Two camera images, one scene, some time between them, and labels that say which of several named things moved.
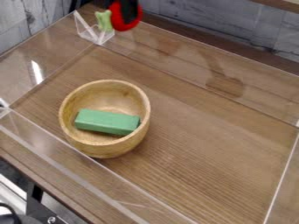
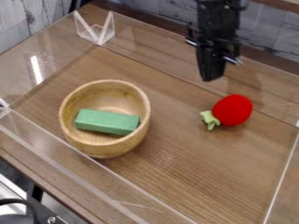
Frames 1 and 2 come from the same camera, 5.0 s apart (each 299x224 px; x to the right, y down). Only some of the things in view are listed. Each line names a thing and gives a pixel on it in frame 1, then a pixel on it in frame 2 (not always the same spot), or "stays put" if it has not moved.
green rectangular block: x=106 y=121 stays put
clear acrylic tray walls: x=173 y=134 stays put
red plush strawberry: x=118 y=21 -> x=231 y=111
